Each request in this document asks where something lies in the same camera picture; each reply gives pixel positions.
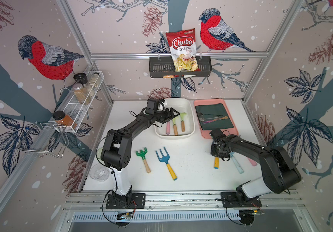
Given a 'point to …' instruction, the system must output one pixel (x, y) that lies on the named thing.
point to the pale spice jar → (93, 78)
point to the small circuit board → (124, 216)
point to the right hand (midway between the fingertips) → (215, 153)
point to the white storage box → (180, 105)
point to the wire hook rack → (45, 139)
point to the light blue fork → (236, 164)
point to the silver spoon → (202, 119)
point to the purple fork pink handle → (168, 128)
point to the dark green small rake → (142, 153)
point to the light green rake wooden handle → (174, 128)
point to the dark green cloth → (213, 116)
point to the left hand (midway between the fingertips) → (178, 113)
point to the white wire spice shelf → (74, 108)
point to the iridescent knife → (225, 117)
